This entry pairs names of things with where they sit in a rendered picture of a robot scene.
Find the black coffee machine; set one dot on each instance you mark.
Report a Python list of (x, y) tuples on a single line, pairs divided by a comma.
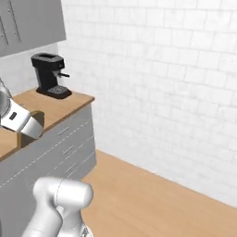
[(47, 74)]

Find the grey wall cupboard door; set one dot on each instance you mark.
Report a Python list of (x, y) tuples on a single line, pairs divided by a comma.
[(37, 21), (2, 49)]

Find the grey base cabinet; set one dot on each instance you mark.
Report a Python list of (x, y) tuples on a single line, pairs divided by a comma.
[(18, 172)]

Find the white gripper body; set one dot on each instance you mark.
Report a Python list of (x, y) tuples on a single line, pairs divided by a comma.
[(33, 127)]

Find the grey drawer front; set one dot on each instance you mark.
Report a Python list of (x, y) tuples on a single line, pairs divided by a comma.
[(74, 123), (81, 139), (84, 154)]

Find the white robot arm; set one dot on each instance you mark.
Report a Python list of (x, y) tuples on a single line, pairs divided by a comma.
[(58, 194)]

